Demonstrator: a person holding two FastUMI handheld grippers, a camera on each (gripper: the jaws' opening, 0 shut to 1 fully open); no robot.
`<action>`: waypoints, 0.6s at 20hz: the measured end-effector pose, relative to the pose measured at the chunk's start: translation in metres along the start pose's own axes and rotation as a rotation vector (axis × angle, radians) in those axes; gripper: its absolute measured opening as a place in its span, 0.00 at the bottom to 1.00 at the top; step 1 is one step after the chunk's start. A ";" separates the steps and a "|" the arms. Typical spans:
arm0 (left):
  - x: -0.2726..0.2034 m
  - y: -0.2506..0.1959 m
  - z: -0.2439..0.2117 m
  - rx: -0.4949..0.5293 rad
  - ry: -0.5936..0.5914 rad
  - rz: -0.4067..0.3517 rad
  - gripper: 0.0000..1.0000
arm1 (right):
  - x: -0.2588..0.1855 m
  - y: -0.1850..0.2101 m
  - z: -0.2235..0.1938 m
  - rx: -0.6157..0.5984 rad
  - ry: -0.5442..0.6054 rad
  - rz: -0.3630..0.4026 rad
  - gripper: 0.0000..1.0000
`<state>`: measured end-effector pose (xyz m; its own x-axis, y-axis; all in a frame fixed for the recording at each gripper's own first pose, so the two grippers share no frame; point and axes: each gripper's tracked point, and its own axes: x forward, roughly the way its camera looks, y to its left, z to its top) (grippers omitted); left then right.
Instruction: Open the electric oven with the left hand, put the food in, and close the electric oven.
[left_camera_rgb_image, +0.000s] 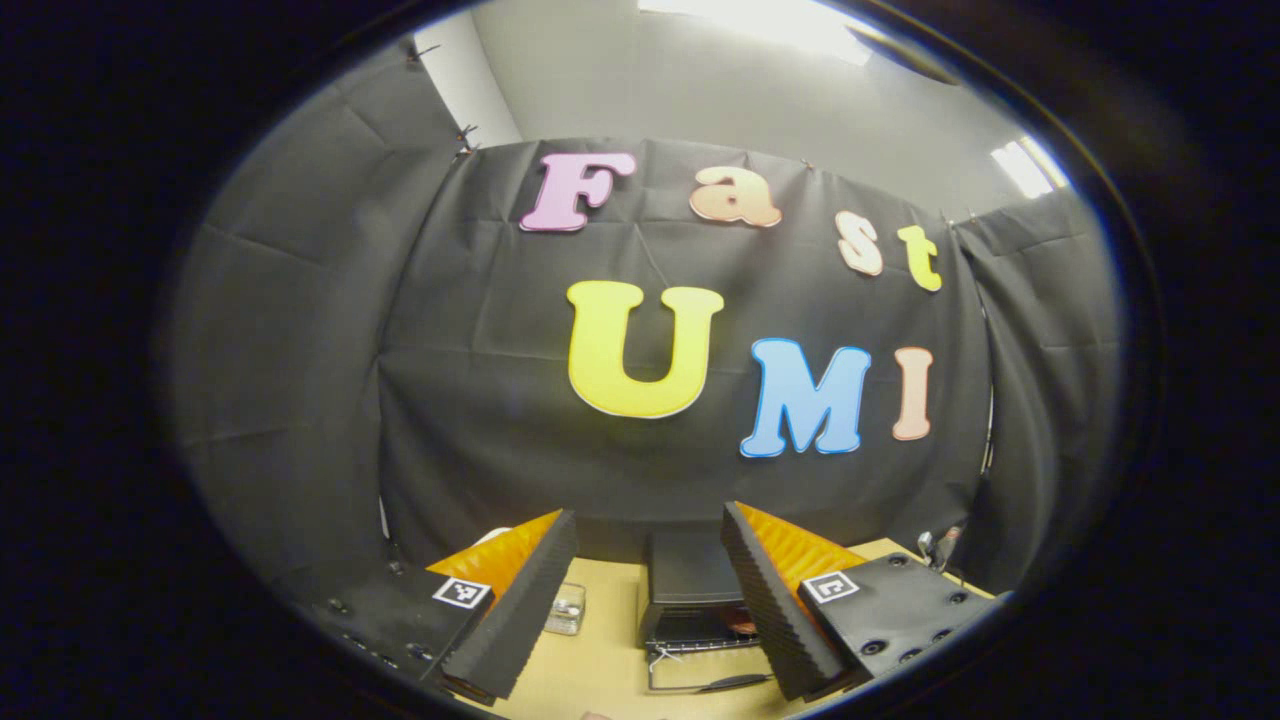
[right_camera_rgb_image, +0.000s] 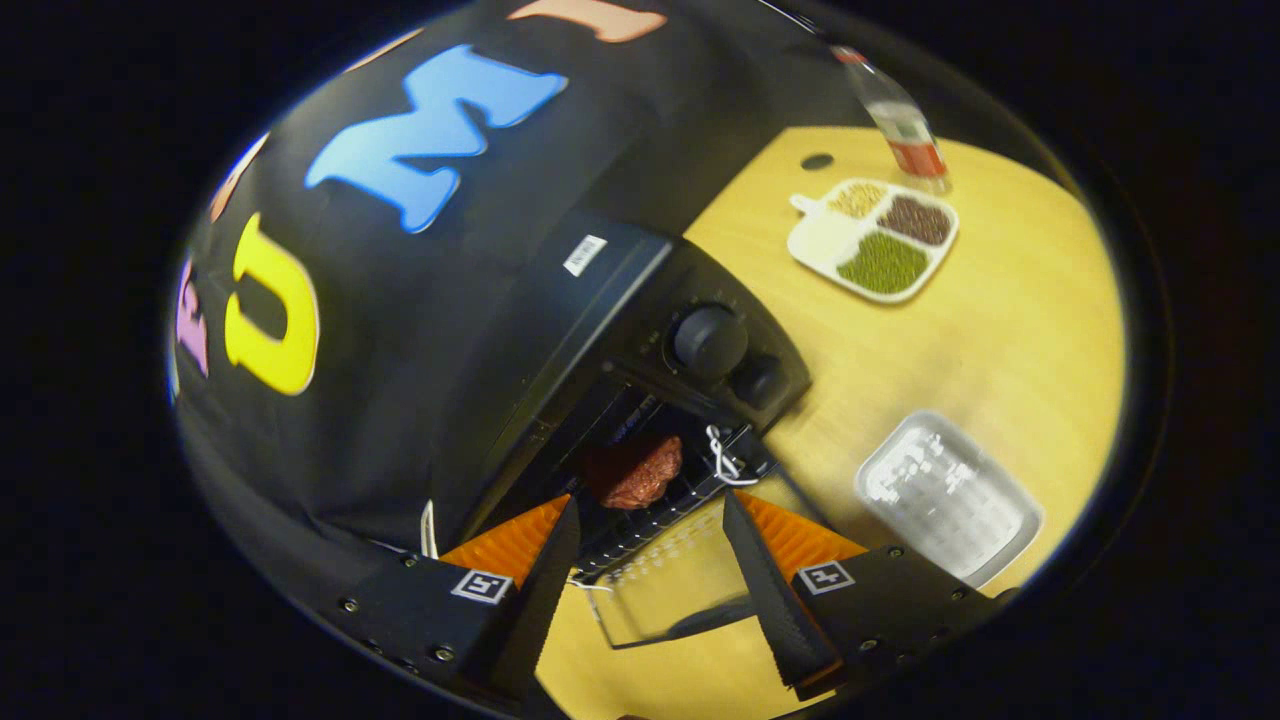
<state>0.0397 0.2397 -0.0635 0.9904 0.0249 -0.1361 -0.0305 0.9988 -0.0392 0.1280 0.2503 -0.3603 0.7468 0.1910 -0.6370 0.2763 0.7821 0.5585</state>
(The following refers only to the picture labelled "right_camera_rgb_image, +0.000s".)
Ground black electric oven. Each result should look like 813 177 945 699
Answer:
420 210 813 651

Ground plastic bottle with red label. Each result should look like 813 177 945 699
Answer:
830 45 953 196

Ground white rectangular tray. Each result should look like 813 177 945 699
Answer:
855 408 1044 589

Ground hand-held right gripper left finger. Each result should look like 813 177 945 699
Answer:
335 493 583 701

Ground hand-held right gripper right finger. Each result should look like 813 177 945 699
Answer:
722 490 1011 691

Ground red meat piece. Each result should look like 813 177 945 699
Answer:
585 433 684 511

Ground yellow soybeans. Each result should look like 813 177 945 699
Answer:
828 182 887 219

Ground white divided dish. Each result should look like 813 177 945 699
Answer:
787 178 960 304

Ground black backdrop cloth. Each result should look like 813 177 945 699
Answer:
170 0 841 561

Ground dark red beans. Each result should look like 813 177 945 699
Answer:
880 196 953 247

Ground green mung beans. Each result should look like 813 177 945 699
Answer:
838 232 929 295

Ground metal oven wire rack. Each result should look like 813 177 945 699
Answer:
570 420 781 586

